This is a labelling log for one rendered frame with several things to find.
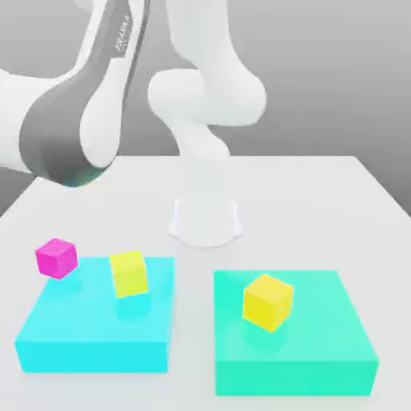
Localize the small deep yellow cube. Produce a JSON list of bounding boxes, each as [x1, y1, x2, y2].
[[242, 273, 295, 333]]

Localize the small pale yellow cube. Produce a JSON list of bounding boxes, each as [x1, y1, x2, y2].
[[109, 250, 149, 299]]

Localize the large cyan box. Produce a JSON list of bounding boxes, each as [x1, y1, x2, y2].
[[14, 255, 177, 374]]

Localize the small magenta cube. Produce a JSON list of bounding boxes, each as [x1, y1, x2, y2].
[[35, 238, 79, 281]]

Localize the large turquoise box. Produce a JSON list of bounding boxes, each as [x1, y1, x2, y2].
[[213, 269, 380, 397]]

